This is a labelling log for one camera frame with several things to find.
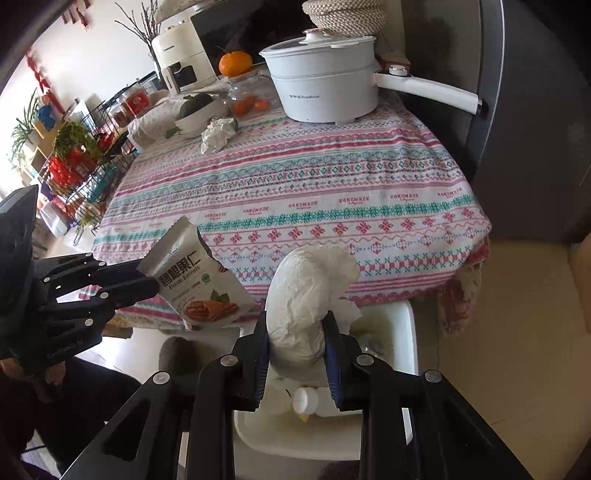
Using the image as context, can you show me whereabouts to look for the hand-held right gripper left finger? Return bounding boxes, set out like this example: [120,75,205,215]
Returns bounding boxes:
[60,310,271,480]

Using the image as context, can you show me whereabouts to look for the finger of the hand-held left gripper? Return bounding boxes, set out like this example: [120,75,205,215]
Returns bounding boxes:
[41,276,160,334]
[36,253,149,285]

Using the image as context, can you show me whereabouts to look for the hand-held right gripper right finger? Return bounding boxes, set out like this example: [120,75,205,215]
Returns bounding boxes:
[322,310,532,480]

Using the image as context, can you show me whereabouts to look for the white nut packet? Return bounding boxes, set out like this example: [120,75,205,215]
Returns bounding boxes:
[136,216,257,330]

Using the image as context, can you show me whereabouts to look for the white paper wad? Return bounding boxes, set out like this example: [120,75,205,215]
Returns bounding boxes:
[265,244,363,370]

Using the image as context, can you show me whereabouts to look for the white trash bin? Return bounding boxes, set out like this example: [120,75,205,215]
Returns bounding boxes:
[233,300,419,462]

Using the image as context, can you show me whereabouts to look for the person's left hand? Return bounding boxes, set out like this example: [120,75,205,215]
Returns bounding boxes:
[0,355,68,388]

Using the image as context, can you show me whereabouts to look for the person's dark trousers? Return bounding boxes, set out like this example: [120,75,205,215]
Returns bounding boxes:
[0,355,144,480]

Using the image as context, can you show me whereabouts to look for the green leafy bunch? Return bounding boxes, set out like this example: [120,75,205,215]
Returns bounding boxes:
[53,121,102,162]

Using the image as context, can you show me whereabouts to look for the green potted plant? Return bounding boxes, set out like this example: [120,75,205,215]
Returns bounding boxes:
[9,90,42,167]

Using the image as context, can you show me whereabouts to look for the white floral cloth bundle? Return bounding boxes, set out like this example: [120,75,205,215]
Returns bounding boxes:
[127,99,185,141]

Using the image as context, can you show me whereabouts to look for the brown glass jar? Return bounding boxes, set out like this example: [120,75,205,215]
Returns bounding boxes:
[108,97,130,127]

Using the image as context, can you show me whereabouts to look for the white ceramic bowl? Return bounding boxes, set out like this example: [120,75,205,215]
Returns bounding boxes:
[174,99,229,139]

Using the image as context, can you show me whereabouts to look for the crumpled silver wrapper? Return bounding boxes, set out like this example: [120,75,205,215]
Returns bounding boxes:
[201,117,239,155]

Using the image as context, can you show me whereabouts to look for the red label jar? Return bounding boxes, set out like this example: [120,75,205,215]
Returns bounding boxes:
[122,85,151,116]

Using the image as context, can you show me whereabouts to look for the patterned tablecloth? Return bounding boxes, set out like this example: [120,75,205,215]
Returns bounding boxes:
[78,90,490,333]

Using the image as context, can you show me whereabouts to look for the dark green avocado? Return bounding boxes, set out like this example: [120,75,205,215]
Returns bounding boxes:
[179,93,215,118]

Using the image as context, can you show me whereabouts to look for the red hanging decoration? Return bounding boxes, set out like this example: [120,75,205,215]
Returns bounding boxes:
[25,48,61,107]

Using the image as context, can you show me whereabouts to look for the clear glass jar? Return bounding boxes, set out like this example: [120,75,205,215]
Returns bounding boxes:
[227,76,275,117]

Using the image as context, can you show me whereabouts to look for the white air fryer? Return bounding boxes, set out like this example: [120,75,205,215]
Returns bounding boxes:
[151,21,218,95]

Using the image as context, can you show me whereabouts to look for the orange tangerine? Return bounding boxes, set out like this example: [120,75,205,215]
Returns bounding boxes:
[218,51,254,78]

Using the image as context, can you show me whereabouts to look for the bare decorative branches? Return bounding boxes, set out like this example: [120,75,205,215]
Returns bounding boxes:
[115,0,162,79]

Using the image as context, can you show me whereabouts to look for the black microwave oven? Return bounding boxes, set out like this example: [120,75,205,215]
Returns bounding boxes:
[191,0,315,77]

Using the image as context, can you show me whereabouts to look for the white electric cooking pot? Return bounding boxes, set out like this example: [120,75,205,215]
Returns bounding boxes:
[259,28,488,124]

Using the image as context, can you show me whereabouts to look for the black wire rack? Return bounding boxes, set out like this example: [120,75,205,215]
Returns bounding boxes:
[44,83,139,236]

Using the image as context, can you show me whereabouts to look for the woven rope basket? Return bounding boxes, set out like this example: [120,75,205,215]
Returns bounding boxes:
[302,0,389,35]

